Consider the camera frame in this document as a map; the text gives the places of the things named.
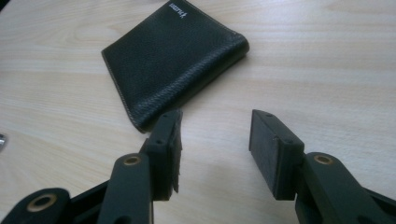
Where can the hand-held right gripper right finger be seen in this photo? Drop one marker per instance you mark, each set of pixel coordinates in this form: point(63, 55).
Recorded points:
point(274, 155)

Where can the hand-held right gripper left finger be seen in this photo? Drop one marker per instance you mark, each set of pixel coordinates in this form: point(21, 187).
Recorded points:
point(165, 155)

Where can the black leather wallet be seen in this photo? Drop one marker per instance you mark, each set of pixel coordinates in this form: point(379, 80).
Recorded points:
point(174, 59)

